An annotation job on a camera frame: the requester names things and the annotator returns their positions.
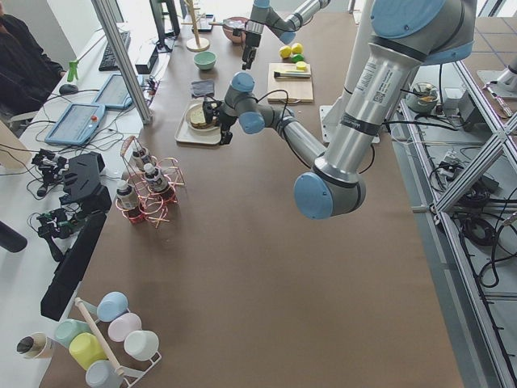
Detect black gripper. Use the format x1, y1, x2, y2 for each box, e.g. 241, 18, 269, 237
242, 23, 263, 70
202, 96, 237, 145

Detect white round plate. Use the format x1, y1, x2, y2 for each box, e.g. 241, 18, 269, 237
185, 104, 219, 132

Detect bread slice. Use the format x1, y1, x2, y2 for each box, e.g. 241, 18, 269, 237
190, 106, 215, 129

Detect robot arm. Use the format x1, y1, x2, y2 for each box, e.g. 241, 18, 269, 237
242, 0, 330, 70
204, 1, 477, 219

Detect cream rabbit tray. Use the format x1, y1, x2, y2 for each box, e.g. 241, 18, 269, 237
174, 99, 221, 146

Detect yellow lemon upper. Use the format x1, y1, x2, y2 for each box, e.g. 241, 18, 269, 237
279, 45, 292, 59

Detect yellow lemon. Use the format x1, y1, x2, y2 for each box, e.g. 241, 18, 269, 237
291, 43, 304, 55
279, 45, 292, 59

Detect grey folded cloth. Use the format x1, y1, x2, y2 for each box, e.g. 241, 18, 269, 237
191, 79, 215, 98

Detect pink bowl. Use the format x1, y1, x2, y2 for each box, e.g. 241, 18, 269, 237
222, 16, 248, 44

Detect green bowl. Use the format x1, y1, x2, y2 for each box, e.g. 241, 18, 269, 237
193, 51, 216, 71

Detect green lime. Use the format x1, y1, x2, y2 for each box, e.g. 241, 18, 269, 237
291, 53, 305, 63

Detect yellow lemon lower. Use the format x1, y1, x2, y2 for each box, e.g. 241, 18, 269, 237
291, 43, 304, 55

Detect half lemon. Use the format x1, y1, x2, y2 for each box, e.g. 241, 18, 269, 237
296, 61, 307, 72

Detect wooden stand with round base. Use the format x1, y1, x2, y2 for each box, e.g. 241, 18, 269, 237
182, 0, 210, 53

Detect wooden cutting board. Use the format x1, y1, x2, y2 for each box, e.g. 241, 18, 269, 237
267, 63, 313, 103

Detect tea bottle back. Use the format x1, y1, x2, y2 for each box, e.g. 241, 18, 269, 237
132, 148, 152, 172

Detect tea bottle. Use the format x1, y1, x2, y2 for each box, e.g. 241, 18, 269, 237
132, 148, 152, 172
145, 163, 170, 201
116, 179, 141, 223

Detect tea bottle front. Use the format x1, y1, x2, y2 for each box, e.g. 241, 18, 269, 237
145, 163, 170, 201

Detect blue teach pendant far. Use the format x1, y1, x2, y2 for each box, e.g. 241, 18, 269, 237
93, 74, 132, 111

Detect blue teach pendant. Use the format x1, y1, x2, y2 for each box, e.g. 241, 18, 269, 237
93, 74, 132, 111
44, 103, 106, 146

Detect black keyboard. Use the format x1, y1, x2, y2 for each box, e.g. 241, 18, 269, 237
98, 30, 132, 73

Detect blue teach pendant near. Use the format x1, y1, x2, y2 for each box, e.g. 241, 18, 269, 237
44, 103, 106, 146

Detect seated person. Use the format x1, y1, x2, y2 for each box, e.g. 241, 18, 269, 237
1, 14, 65, 115

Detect blue cup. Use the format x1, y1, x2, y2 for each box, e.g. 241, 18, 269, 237
97, 291, 128, 323

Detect pink cup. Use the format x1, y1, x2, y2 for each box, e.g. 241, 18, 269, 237
107, 312, 142, 343

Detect white cup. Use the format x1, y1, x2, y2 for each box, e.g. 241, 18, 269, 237
124, 330, 159, 361

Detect mint cup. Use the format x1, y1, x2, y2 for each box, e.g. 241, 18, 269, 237
54, 318, 91, 348

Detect yellow cup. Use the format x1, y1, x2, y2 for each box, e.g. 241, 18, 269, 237
69, 332, 107, 370

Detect white cup rack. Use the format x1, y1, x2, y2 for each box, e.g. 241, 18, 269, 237
74, 297, 162, 387

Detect grey-blue cup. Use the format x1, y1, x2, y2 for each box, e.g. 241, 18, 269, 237
86, 360, 123, 388

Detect copper wire bottle rack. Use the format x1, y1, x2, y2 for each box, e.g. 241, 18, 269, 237
115, 135, 186, 228

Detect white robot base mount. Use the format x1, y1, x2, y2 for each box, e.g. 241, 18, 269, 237
319, 104, 343, 144

